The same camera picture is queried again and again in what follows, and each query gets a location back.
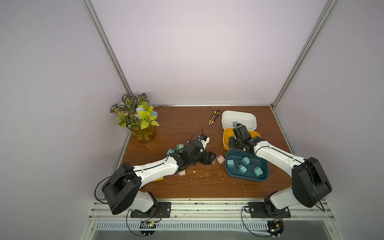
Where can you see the teal plug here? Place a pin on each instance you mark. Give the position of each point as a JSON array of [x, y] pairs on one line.
[[242, 169], [170, 151], [258, 171], [230, 164], [245, 161]]

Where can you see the yellow storage box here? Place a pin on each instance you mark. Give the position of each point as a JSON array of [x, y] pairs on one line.
[[228, 133]]

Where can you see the white storage box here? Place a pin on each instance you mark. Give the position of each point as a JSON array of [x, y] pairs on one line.
[[247, 119]]

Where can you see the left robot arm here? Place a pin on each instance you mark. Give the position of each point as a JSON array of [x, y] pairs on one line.
[[122, 190]]

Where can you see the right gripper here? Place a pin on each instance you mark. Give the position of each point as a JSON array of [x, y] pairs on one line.
[[240, 132]]

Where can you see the artificial plant in amber vase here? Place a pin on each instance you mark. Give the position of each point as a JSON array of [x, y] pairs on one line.
[[137, 115]]

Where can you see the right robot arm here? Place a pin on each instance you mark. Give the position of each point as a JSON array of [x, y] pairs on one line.
[[310, 183]]

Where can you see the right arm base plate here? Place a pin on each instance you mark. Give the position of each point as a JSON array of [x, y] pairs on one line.
[[265, 210]]

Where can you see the pink plug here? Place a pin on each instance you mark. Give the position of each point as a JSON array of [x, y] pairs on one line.
[[181, 174], [220, 159]]

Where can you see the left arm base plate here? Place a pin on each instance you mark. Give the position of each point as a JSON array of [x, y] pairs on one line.
[[159, 210]]

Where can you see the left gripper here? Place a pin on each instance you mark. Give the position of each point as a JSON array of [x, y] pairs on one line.
[[207, 157]]

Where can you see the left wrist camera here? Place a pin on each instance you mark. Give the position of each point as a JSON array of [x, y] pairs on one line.
[[204, 140]]

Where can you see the teal plug bottom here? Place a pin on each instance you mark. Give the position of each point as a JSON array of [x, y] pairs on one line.
[[242, 169]]

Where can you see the dark teal storage box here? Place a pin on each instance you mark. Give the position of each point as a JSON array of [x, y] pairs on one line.
[[237, 155]]

